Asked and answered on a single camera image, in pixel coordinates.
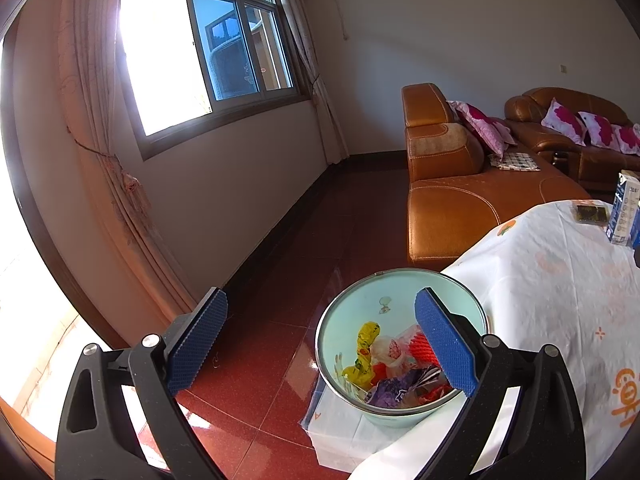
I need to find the pink floral pillow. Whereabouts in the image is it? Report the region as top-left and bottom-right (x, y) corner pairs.
(577, 111), (621, 150)
(541, 98), (587, 147)
(612, 122), (640, 156)
(492, 117), (518, 145)
(447, 101), (508, 158)

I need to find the sliding glass window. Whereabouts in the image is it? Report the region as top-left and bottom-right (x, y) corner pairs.
(117, 0), (313, 161)

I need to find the white milk carton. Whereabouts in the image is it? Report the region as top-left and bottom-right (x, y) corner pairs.
(605, 170), (640, 247)

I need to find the pink curtain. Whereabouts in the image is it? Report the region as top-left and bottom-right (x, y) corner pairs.
(55, 0), (201, 321)

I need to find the brown leather sofa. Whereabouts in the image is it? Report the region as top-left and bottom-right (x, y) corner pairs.
(504, 87), (640, 193)

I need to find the beige curtain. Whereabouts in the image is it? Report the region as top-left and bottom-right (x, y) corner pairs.
(270, 0), (351, 165)

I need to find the red foam net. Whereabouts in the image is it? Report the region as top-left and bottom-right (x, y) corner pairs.
(410, 332), (441, 366)

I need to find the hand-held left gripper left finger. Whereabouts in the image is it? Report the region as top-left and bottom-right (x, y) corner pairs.
(55, 287), (228, 480)

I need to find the yellow snack wrapper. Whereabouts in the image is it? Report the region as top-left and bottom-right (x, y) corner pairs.
(342, 321), (382, 386)

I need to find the purple foil wrapper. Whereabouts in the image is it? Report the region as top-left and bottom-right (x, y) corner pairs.
(367, 372), (423, 408)

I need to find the white printed tablecloth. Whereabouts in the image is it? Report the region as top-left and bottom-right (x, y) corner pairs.
(350, 200), (640, 480)

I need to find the orange leather chaise sofa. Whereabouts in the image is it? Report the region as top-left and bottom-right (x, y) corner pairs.
(401, 82), (593, 273)

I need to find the dark snack packet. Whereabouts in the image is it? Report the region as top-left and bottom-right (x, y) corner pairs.
(572, 203), (610, 224)

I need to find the clear plastic bag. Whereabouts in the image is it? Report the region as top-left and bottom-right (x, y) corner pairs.
(370, 325), (426, 376)

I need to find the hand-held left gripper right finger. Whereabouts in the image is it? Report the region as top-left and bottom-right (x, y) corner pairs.
(414, 287), (587, 480)

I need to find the checkered cloth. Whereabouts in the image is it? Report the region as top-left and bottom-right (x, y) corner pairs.
(489, 151), (543, 173)

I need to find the red plastic wrapper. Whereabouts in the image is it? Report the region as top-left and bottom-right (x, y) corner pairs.
(420, 382), (453, 406)

